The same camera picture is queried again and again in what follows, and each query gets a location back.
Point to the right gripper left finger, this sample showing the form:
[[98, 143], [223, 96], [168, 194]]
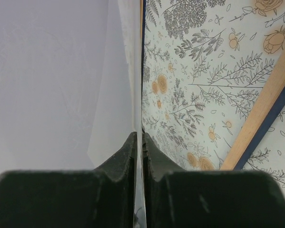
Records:
[[61, 190]]

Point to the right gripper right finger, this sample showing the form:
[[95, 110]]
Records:
[[176, 198]]

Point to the clear acrylic sheet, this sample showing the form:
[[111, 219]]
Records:
[[115, 47]]

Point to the wooden picture frame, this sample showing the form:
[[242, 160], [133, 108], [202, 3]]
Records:
[[258, 114]]

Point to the floral patterned table mat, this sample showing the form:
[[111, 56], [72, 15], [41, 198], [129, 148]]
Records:
[[204, 83]]

